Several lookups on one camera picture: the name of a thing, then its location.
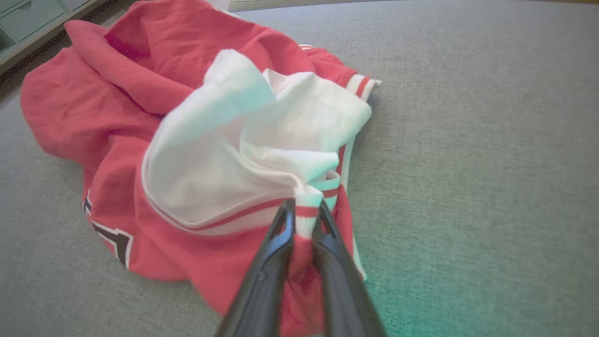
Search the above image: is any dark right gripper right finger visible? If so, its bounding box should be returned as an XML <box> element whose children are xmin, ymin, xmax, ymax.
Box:
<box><xmin>311</xmin><ymin>201</ymin><xmax>388</xmax><ymax>337</ymax></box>

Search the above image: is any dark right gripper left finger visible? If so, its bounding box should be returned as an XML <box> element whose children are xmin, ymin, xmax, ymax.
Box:
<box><xmin>215</xmin><ymin>199</ymin><xmax>296</xmax><ymax>337</ymax></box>

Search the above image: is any red basketball jersey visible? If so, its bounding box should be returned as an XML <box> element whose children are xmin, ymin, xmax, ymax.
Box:
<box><xmin>20</xmin><ymin>0</ymin><xmax>382</xmax><ymax>337</ymax></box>

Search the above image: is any grey sofa seat cushion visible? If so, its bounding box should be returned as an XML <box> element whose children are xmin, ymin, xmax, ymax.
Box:
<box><xmin>0</xmin><ymin>0</ymin><xmax>599</xmax><ymax>337</ymax></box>

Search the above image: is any pale green drawer cabinet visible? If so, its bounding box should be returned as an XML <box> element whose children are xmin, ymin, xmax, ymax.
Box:
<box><xmin>0</xmin><ymin>0</ymin><xmax>109</xmax><ymax>72</ymax></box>

